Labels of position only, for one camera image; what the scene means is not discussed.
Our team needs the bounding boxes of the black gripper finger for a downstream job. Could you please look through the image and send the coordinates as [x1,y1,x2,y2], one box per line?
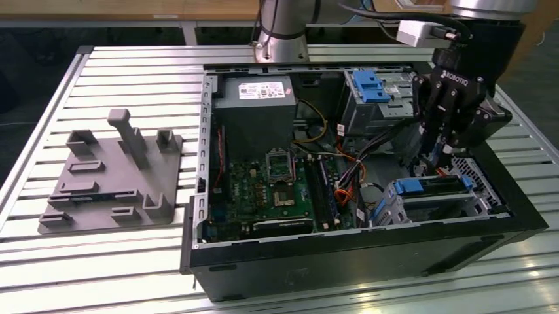
[436,94,514,168]
[412,74,451,168]

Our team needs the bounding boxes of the blue disk wire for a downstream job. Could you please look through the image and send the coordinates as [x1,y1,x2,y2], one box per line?
[428,137,443,166]

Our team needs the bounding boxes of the hard disk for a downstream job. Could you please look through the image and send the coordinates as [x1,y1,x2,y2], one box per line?
[391,175,476,199]

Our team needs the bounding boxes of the grey metal disk bay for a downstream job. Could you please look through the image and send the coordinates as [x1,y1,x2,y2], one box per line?
[371,175,510,228]

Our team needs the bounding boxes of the black RAM slot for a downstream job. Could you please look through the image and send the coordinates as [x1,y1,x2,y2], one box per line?
[317,156,344,226]
[304,155,332,232]

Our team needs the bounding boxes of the grey metal drive cage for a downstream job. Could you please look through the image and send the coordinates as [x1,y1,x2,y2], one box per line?
[343,67,440,138]

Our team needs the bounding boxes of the CPU socket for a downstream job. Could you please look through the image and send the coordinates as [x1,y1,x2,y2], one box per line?
[264,148,296,187]

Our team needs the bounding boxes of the grey power supply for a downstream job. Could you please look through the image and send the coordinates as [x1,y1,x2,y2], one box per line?
[211,75,297,164]

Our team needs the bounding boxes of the black graphics card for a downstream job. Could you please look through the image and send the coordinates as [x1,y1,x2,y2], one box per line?
[251,215,315,239]

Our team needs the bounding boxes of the green motherboard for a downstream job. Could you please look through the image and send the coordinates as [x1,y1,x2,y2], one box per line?
[204,143,368,245]

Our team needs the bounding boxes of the black PC case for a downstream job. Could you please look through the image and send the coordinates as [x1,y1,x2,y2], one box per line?
[179,61,550,304]

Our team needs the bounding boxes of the grey parts rack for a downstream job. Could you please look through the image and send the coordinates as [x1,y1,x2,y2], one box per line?
[36,107,184,235]

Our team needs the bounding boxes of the green RAM stick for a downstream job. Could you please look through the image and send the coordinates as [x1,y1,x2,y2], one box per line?
[69,193,117,204]

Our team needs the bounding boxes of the black wire bundle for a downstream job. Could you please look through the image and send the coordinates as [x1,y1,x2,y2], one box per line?
[335,117,420,230]

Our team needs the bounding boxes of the blue plastic drive bracket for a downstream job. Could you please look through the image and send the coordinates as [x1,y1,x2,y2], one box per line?
[352,70,394,104]

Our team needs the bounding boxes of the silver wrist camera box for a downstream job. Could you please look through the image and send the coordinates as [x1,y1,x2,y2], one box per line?
[396,20,472,48]

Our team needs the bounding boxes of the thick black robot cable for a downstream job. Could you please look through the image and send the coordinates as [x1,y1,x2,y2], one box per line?
[335,0,474,42]

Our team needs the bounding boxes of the yellow and black wire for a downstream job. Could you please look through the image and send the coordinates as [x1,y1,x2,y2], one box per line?
[292,99,329,144]

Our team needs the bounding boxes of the orange red wire bundle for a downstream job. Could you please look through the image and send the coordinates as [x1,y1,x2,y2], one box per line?
[333,186,365,210]

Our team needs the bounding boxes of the wooden desk grey frame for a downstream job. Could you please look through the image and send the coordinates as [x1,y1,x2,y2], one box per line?
[0,0,451,45]

